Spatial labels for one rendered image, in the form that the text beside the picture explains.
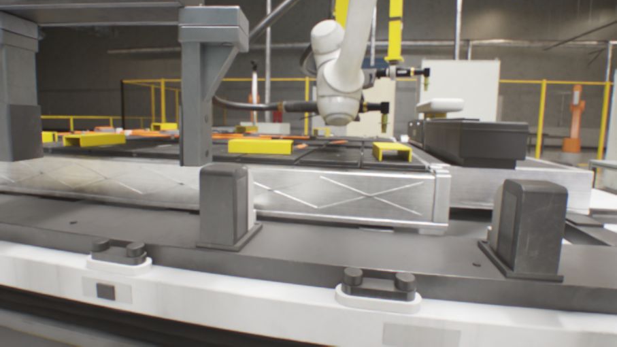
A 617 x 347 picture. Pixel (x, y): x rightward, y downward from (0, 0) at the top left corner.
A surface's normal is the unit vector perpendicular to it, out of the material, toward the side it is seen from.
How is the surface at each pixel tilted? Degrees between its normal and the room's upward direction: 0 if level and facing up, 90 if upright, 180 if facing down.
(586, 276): 0
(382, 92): 90
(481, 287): 90
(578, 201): 90
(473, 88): 90
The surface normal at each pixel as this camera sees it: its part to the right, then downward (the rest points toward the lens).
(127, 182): -0.18, 0.11
